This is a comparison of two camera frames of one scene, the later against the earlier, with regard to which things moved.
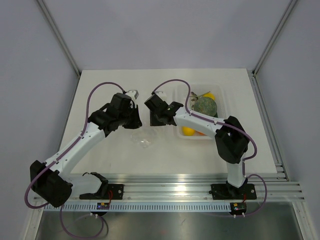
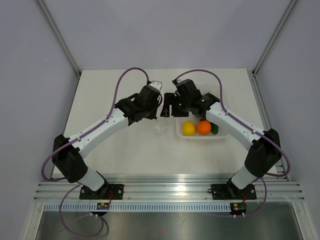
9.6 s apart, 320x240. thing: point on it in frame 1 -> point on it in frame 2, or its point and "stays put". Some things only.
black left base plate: [108, 192] stays put
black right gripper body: [155, 121] -> [180, 107]
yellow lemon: [188, 131] stays put
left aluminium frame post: [58, 35] stays put
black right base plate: [223, 192] stays put
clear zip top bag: [144, 138] -> [165, 125]
